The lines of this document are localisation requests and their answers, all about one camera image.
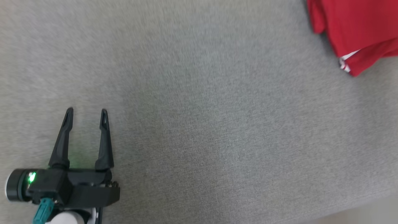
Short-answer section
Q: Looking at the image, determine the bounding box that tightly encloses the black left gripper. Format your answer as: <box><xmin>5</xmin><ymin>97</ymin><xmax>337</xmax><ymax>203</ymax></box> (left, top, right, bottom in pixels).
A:
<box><xmin>49</xmin><ymin>107</ymin><xmax>121</xmax><ymax>224</ymax></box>

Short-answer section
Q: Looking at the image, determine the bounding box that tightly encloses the red and white shirt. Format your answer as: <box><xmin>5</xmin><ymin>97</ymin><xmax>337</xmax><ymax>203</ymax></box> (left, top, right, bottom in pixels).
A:
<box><xmin>306</xmin><ymin>0</ymin><xmax>398</xmax><ymax>77</ymax></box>

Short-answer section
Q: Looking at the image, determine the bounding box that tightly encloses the teal cable connector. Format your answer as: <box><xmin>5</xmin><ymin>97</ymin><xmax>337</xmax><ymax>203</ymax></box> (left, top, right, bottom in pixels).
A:
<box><xmin>32</xmin><ymin>197</ymin><xmax>55</xmax><ymax>224</ymax></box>

